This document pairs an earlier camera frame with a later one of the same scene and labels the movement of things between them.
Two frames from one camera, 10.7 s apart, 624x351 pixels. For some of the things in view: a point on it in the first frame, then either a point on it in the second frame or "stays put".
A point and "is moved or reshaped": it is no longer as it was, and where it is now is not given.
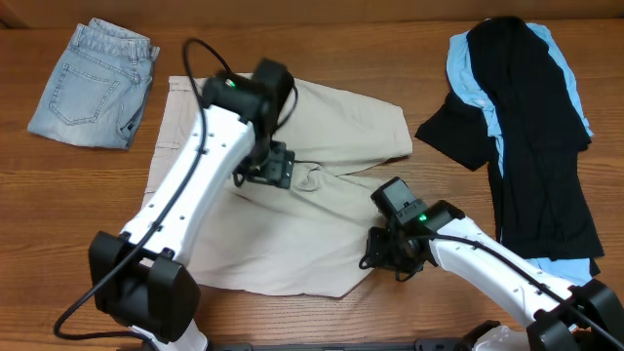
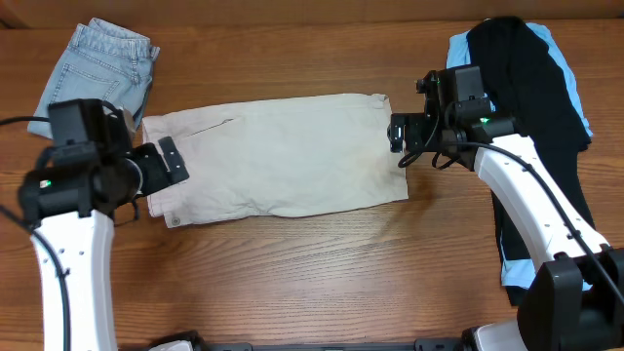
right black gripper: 380,257 to 417,126
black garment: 540,130 stays put
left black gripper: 275,167 to 173,160
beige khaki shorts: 311,238 is moved or reshaped
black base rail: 423,344 stays put
